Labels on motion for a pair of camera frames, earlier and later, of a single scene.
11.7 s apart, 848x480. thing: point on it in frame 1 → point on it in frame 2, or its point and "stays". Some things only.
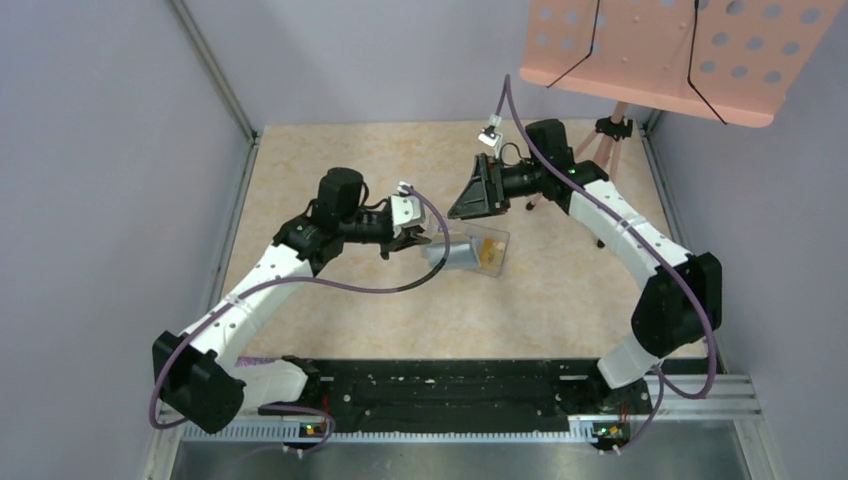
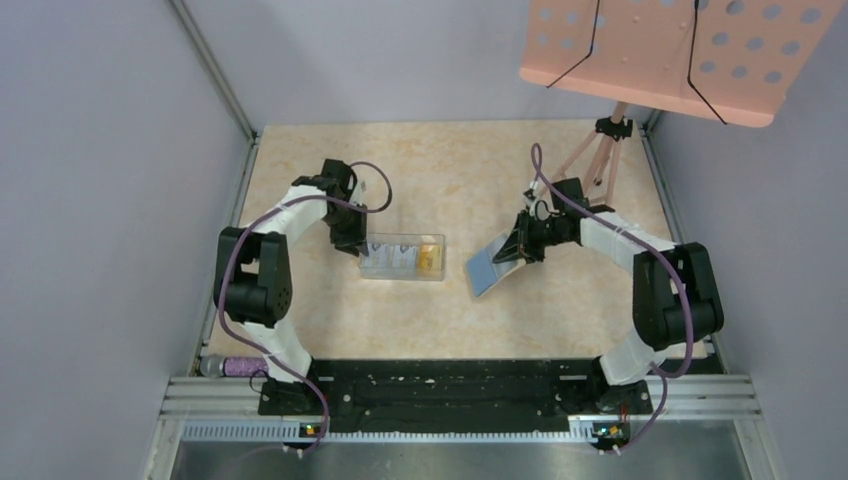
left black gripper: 408,238 → 353,240
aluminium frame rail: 724,406 stays
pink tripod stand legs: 616,128 stays
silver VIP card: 460,256 → 378,258
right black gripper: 475,201 → 520,243
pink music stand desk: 729,60 stays
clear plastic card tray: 474,247 → 400,256
